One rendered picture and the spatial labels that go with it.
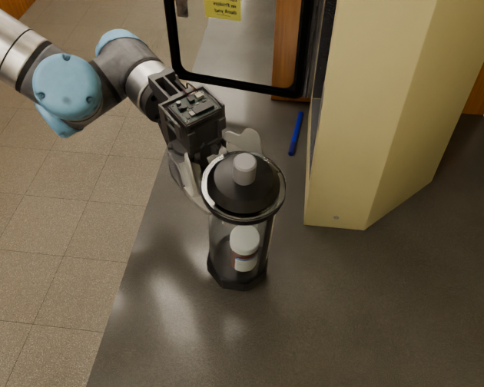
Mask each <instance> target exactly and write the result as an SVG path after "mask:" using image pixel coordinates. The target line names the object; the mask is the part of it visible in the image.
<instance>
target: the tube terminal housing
mask: <svg viewBox="0 0 484 387"><path fill-rule="evenodd" d="M483 62H484V0H337V2H336V11H335V17H334V22H333V31H332V36H331V42H330V51H329V56H328V62H327V71H326V76H325V82H324V96H323V104H322V110H321V115H320V124H319V129H318V130H317V135H316V140H315V146H314V151H313V160H312V166H311V171H310V180H309V169H310V127H311V105H312V97H313V90H312V96H311V102H310V109H309V114H308V132H307V167H306V186H305V204H304V222H303V224H304V225H311V226H319V227H335V228H343V229H352V230H365V229H366V228H368V227H370V226H371V225H372V224H374V223H375V222H376V221H378V220H379V219H380V218H382V217H384V216H385V215H386V214H388V213H389V212H390V211H391V210H393V209H394V208H396V207H397V206H399V205H400V204H401V203H402V202H404V201H405V200H407V199H408V198H410V197H411V196H412V195H414V194H415V193H416V192H418V191H419V190H421V189H422V188H424V187H425V186H426V185H427V184H429V183H430V182H432V180H433V177H434V175H435V172H436V170H437V167H438V166H439V163H440V161H441V159H442V157H443V154H444V152H445V150H446V147H447V145H448V143H449V140H450V138H451V136H452V134H453V131H454V129H455V127H456V124H457V122H458V120H459V117H460V115H461V113H462V110H463V108H464V106H465V104H466V101H467V99H468V97H469V94H470V92H471V90H472V87H473V85H474V84H475V81H476V79H477V76H478V74H479V72H480V69H481V67H482V64H483Z"/></svg>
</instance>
